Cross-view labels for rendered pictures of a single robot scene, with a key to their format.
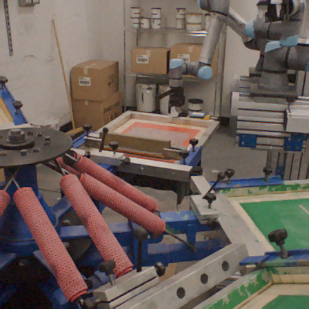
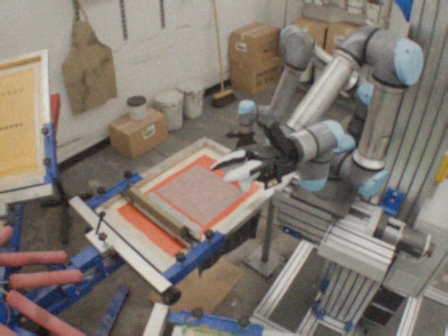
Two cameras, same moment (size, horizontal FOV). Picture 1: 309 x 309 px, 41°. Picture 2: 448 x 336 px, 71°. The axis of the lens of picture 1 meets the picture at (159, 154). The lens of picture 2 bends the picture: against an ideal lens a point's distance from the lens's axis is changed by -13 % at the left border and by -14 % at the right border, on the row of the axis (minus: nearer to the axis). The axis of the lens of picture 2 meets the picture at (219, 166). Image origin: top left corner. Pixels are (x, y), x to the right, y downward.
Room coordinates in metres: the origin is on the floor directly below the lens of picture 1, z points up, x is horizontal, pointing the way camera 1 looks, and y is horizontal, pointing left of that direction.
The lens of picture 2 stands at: (0.97, -0.58, 2.15)
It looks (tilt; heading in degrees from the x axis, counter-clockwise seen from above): 39 degrees down; 24
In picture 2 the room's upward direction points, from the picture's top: straight up
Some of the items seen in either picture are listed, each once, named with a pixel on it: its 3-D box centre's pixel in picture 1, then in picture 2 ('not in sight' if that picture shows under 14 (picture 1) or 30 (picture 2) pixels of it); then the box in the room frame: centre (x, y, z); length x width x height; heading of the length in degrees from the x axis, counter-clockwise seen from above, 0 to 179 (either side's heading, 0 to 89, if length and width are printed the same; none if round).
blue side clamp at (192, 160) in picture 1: (188, 162); (195, 256); (1.75, -0.13, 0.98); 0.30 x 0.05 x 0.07; 161
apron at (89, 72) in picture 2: not in sight; (86, 56); (3.21, 1.73, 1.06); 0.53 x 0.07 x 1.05; 161
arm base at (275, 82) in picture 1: (274, 78); (329, 178); (2.05, -0.56, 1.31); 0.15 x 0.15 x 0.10
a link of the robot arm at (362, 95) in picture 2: (270, 42); (368, 100); (2.54, -0.65, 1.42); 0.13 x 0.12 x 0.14; 26
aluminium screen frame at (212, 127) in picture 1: (149, 138); (190, 196); (2.07, 0.05, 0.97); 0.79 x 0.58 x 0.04; 161
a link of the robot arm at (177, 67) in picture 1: (176, 69); (247, 112); (2.42, -0.09, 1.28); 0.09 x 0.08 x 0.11; 116
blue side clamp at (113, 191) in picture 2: (80, 146); (117, 193); (1.93, 0.39, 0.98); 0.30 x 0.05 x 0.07; 161
